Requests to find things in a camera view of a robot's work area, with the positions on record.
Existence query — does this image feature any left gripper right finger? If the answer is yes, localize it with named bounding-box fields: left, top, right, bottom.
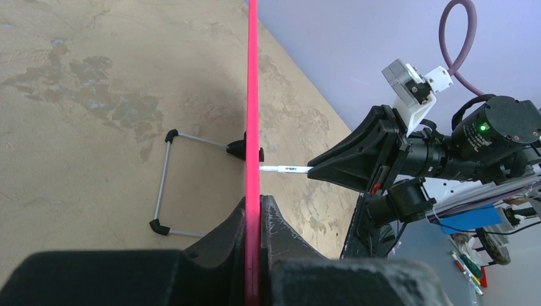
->
left=260, top=195, right=449, bottom=305

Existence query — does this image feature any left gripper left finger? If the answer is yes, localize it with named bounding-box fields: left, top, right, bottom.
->
left=1, top=201, right=245, bottom=305

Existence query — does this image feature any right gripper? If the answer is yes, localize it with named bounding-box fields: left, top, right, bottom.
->
left=308, top=105, right=410, bottom=195

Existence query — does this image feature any red-framed whiteboard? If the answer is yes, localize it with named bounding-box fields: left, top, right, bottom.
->
left=242, top=0, right=541, bottom=306

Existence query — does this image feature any white marker pen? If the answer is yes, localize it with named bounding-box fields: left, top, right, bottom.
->
left=259, top=165, right=312, bottom=174

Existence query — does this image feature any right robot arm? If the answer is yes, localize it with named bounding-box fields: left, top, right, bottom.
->
left=308, top=94, right=540, bottom=226

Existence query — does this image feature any blue box off table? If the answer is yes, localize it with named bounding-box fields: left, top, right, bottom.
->
left=440, top=204, right=502, bottom=235

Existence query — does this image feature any green screwdriver off table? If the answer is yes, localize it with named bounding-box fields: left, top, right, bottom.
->
left=459, top=254, right=484, bottom=279

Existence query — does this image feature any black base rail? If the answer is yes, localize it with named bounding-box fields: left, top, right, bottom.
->
left=340, top=194, right=397, bottom=259

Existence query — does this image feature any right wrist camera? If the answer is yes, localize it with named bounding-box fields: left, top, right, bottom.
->
left=382, top=59, right=453, bottom=136

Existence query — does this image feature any whiteboard wire stand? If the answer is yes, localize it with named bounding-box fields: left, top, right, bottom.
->
left=149, top=129, right=247, bottom=238

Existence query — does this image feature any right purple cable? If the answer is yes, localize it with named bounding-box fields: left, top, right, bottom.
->
left=438, top=0, right=485, bottom=97

